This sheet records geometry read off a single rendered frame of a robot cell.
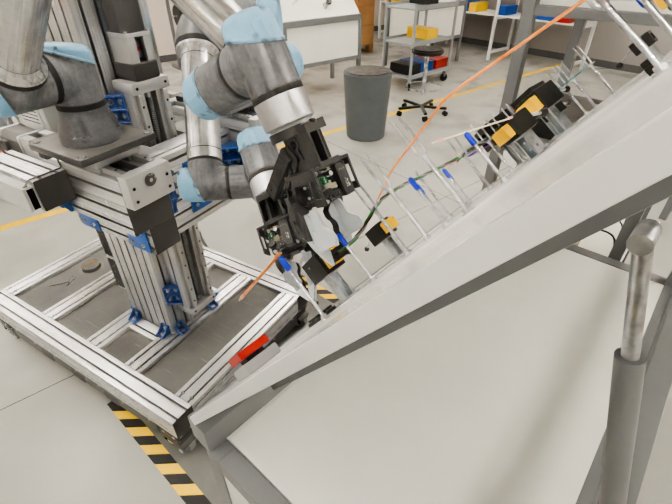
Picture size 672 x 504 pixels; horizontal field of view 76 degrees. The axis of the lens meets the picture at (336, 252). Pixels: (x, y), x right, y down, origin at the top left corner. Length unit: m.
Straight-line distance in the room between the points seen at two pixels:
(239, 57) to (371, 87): 3.54
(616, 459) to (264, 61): 0.57
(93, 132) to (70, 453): 1.28
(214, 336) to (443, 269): 1.76
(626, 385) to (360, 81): 3.84
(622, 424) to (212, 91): 0.61
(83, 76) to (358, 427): 1.01
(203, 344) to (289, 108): 1.45
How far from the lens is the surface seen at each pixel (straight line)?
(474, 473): 0.91
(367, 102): 4.17
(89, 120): 1.26
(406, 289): 0.25
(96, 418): 2.12
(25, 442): 2.19
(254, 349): 0.61
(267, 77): 0.60
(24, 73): 1.14
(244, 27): 0.62
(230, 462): 0.90
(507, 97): 1.53
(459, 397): 0.99
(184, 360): 1.89
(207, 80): 0.68
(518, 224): 0.19
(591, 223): 0.34
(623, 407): 0.44
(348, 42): 6.01
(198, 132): 1.00
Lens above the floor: 1.58
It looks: 36 degrees down
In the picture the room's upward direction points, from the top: straight up
